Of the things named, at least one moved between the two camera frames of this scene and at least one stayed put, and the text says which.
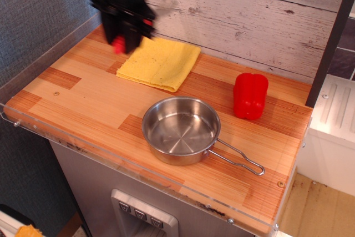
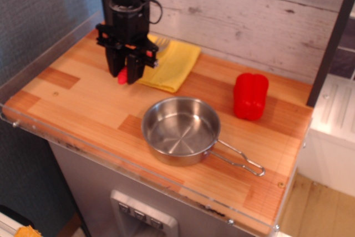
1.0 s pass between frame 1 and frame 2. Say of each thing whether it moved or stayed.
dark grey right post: stayed
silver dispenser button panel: stayed
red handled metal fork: moved
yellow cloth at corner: stayed
